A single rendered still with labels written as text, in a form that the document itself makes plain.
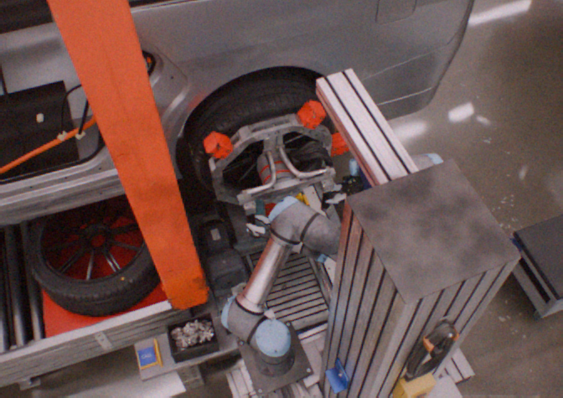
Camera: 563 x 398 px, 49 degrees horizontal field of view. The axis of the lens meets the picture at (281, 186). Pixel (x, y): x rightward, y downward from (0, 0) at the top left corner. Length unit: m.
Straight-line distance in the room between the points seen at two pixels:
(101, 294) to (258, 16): 1.43
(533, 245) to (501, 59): 1.69
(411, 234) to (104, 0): 0.81
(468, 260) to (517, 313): 2.32
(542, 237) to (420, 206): 2.15
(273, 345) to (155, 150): 0.78
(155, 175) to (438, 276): 1.02
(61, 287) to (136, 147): 1.32
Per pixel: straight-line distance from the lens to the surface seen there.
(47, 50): 3.29
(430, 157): 2.23
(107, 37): 1.49
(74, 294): 2.95
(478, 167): 3.92
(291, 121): 2.51
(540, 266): 3.27
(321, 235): 2.00
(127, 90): 1.61
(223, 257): 2.99
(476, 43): 4.65
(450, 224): 1.23
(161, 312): 2.94
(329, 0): 2.34
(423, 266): 1.18
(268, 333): 2.14
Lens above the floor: 3.06
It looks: 56 degrees down
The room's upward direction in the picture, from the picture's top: 1 degrees counter-clockwise
